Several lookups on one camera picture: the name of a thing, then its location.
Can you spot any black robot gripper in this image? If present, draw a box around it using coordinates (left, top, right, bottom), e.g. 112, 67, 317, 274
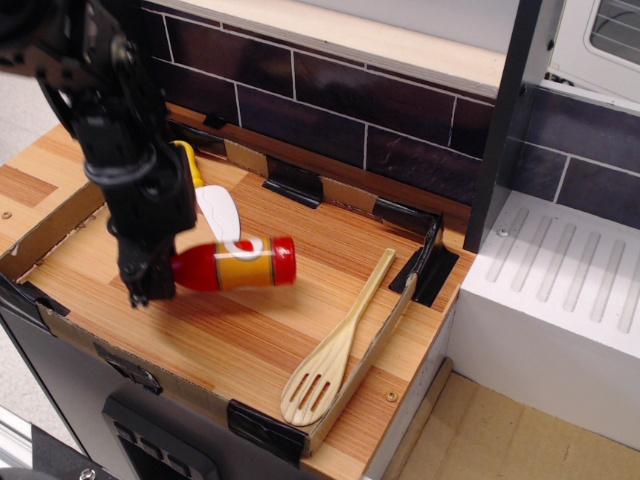
85, 144, 196, 308

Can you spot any black oven control panel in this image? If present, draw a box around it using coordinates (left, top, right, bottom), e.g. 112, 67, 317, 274
101, 397, 221, 480

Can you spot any white appliance with vent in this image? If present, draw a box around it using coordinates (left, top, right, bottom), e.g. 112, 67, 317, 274
548, 0, 639, 102

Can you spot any white ridged sink drainboard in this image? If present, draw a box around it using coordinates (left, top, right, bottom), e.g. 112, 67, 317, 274
448, 193, 639, 448

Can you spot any black shelf post right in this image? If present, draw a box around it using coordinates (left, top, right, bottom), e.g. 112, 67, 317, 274
464, 0, 564, 253

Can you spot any light wooden shelf board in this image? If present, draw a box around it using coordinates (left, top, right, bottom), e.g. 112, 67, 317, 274
148, 1, 506, 99

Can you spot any wooden slotted spatula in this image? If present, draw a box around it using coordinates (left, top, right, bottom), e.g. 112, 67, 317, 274
280, 248, 396, 427

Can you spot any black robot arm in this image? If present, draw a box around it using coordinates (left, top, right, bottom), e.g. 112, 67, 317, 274
1, 1, 196, 306

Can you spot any black device bottom left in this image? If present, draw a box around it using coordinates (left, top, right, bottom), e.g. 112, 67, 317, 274
1, 426, 114, 480

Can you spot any yellow handled toy knife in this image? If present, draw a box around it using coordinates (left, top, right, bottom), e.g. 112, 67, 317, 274
172, 140, 241, 242

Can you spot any red hot sauce bottle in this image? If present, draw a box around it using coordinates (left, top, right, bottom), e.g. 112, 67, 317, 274
171, 237, 297, 292

